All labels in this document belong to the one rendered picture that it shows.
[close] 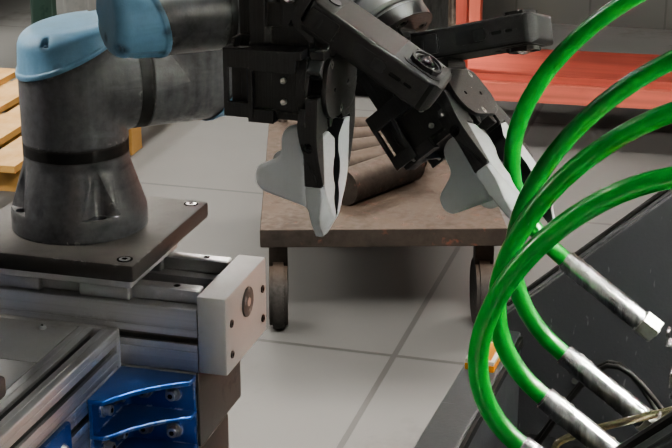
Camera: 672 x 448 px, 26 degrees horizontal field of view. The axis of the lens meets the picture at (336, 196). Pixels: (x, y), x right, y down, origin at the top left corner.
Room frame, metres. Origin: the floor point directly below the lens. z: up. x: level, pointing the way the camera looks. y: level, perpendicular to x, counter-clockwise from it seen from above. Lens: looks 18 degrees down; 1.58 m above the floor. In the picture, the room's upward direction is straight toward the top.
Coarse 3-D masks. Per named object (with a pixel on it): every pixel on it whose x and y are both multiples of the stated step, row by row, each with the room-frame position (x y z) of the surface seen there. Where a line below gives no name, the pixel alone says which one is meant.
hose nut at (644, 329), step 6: (648, 312) 1.10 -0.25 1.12; (648, 318) 1.09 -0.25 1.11; (654, 318) 1.09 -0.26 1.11; (642, 324) 1.09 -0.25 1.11; (648, 324) 1.09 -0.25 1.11; (654, 324) 1.09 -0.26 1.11; (660, 324) 1.09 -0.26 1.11; (636, 330) 1.09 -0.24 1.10; (642, 330) 1.09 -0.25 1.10; (648, 330) 1.09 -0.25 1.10; (654, 330) 1.09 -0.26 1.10; (660, 330) 1.10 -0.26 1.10; (642, 336) 1.09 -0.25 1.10; (648, 336) 1.09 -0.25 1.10; (654, 336) 1.09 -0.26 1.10
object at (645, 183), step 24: (600, 192) 0.87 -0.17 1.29; (624, 192) 0.86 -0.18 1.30; (648, 192) 0.86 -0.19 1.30; (576, 216) 0.87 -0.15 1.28; (552, 240) 0.88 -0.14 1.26; (528, 264) 0.88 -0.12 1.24; (504, 288) 0.89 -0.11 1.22; (480, 312) 0.89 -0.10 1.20; (480, 336) 0.89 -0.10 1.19; (480, 360) 0.89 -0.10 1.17; (480, 384) 0.89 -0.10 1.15; (480, 408) 0.89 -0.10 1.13; (504, 432) 0.89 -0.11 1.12
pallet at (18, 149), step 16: (0, 80) 5.98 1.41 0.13; (16, 80) 5.97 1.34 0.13; (0, 96) 5.69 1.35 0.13; (16, 96) 5.69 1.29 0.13; (0, 112) 5.53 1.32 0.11; (16, 112) 5.44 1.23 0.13; (0, 128) 5.21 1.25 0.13; (16, 128) 5.21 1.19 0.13; (0, 144) 5.07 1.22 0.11; (16, 144) 5.00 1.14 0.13; (0, 160) 4.80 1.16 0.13; (16, 160) 4.80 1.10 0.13; (0, 176) 4.86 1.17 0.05; (16, 176) 4.85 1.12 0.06
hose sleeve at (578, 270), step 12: (564, 264) 1.11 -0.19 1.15; (576, 264) 1.11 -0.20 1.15; (588, 264) 1.12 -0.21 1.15; (576, 276) 1.11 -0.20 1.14; (588, 276) 1.11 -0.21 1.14; (600, 276) 1.11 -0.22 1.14; (588, 288) 1.11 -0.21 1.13; (600, 288) 1.10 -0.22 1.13; (612, 288) 1.10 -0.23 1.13; (600, 300) 1.10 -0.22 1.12; (612, 300) 1.10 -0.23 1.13; (624, 300) 1.10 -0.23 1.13; (612, 312) 1.10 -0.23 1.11; (624, 312) 1.10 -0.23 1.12; (636, 312) 1.10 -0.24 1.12; (636, 324) 1.09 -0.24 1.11
